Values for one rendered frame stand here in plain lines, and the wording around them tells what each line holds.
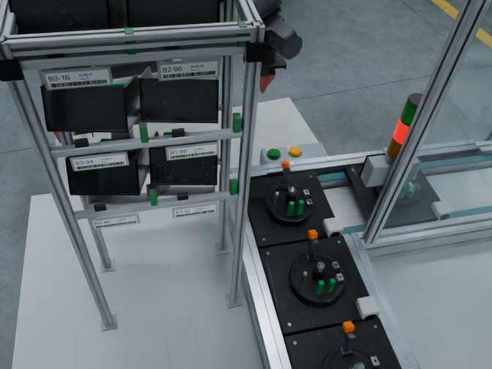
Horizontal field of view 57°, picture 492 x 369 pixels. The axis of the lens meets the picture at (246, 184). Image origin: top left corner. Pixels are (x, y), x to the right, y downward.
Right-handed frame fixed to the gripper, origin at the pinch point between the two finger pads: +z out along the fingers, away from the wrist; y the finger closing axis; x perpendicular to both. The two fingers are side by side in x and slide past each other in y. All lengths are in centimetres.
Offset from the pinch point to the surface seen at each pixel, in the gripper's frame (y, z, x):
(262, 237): -4.9, 27.8, -28.2
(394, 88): 148, 120, 153
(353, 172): 28.9, 27.5, -9.2
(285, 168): 5.1, 18.2, -12.6
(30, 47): -43, -40, -43
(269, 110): 15, 37, 38
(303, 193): 9.7, 24.8, -17.3
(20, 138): -112, 119, 138
